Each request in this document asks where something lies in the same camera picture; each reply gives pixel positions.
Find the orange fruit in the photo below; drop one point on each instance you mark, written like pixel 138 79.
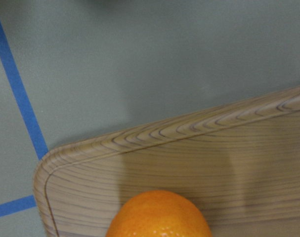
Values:
pixel 159 214

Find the wooden tray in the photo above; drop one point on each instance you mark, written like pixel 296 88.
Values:
pixel 239 163

